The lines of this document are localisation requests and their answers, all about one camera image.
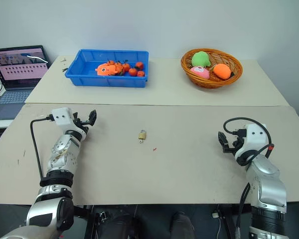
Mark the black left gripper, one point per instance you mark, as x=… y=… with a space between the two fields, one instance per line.
x=81 y=123

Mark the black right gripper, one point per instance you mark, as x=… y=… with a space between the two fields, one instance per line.
x=236 y=140

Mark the small brass padlock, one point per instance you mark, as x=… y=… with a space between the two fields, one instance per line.
x=142 y=135

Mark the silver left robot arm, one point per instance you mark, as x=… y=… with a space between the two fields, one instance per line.
x=62 y=159

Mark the blue plastic bin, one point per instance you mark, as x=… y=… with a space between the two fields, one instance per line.
x=89 y=74

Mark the orange fish plush toy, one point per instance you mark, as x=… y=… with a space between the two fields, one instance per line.
x=105 y=69

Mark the small orange fruit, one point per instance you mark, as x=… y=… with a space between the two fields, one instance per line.
x=132 y=72
x=141 y=73
x=118 y=66
x=110 y=62
x=139 y=65
x=126 y=67

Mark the brown wicker basket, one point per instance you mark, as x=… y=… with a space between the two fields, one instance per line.
x=236 y=74

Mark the pink plush toy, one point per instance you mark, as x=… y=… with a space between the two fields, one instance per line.
x=200 y=72

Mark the open grey laptop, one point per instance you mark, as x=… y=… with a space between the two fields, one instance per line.
x=20 y=69

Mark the green plush toy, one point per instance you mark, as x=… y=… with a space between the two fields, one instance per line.
x=200 y=59

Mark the dark rounded shape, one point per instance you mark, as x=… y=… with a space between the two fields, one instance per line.
x=117 y=224
x=182 y=225

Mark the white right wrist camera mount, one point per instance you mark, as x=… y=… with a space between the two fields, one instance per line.
x=254 y=139

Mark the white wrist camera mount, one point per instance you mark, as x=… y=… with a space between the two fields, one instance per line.
x=254 y=139
x=62 y=117

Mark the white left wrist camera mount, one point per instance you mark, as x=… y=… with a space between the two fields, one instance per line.
x=62 y=117

